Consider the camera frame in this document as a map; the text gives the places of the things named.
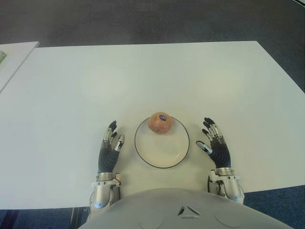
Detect apple with blue sticker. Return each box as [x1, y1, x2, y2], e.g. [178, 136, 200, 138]
[147, 111, 173, 135]

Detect white side table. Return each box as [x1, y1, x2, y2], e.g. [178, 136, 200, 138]
[0, 42, 39, 94]

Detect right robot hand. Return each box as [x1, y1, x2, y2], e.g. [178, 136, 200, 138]
[195, 116, 232, 169]

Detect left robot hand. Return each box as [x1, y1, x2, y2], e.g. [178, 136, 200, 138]
[97, 120, 126, 174]

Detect grey robot torso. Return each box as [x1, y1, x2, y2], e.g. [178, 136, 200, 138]
[78, 187, 290, 229]

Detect white plate with black rim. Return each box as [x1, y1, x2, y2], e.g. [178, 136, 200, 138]
[134, 116, 191, 169]

